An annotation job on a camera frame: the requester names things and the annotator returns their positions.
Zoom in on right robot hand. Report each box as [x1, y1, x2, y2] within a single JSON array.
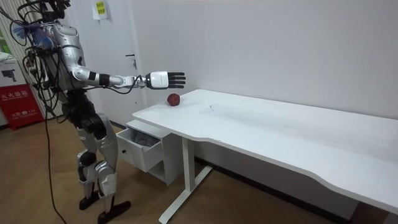
[[145, 71, 187, 91]]

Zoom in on red apple soft toy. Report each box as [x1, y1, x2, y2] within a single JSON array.
[[167, 93, 181, 107]]

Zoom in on white door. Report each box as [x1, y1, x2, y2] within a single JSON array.
[[66, 0, 147, 126]]

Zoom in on grey cloth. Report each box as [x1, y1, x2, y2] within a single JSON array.
[[129, 128, 160, 148]]

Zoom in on white drawer cabinet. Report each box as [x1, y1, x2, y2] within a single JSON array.
[[116, 119, 185, 187]]

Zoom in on open white drawer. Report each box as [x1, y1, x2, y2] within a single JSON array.
[[116, 127, 164, 173]]

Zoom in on robot legs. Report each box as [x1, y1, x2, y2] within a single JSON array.
[[61, 90, 132, 224]]

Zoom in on yellow sticky note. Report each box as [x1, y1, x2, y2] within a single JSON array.
[[95, 1, 107, 16]]

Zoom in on robot body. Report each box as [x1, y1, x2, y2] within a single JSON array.
[[22, 0, 91, 100]]

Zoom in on white desk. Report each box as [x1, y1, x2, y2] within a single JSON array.
[[132, 88, 398, 224]]

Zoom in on red fire extinguisher box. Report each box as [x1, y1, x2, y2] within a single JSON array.
[[0, 83, 45, 131]]

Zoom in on white cardboard box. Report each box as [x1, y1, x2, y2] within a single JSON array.
[[0, 55, 27, 88]]

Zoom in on black door handle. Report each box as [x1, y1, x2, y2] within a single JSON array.
[[125, 54, 138, 70]]

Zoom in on black floor cable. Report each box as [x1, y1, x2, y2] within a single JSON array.
[[44, 105, 68, 224]]

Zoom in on cable bundle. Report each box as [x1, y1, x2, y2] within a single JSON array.
[[0, 0, 57, 50]]

